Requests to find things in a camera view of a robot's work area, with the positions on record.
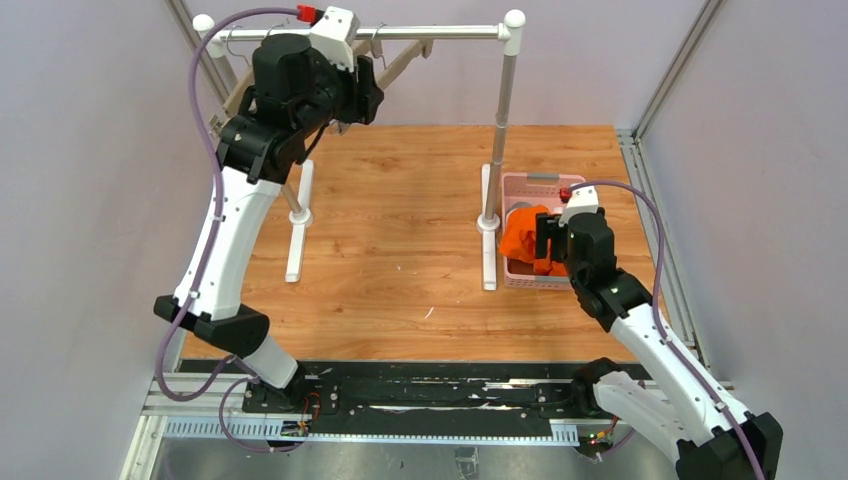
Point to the orange underwear white trim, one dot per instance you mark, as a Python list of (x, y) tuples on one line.
[(518, 242)]

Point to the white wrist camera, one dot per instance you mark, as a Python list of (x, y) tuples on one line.
[(577, 200), (333, 34)]

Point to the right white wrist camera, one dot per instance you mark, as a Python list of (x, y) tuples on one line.
[(577, 200)]

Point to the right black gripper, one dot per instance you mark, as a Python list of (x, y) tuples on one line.
[(544, 235)]

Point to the grey underwear white waistband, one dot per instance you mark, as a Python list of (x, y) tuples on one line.
[(519, 205)]

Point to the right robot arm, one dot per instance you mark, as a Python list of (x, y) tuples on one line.
[(703, 430)]

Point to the white clothes rack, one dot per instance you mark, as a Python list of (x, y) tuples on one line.
[(298, 188)]

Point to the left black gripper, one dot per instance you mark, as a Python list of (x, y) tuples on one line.
[(366, 89)]

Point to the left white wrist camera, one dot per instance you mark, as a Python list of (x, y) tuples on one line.
[(333, 34)]

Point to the pink plastic basket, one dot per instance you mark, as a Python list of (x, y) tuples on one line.
[(537, 189)]

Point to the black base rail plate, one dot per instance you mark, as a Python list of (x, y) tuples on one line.
[(488, 403)]

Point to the beige clip hanger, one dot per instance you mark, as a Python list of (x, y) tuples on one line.
[(421, 48), (230, 106)]

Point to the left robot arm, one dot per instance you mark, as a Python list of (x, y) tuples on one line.
[(301, 83)]

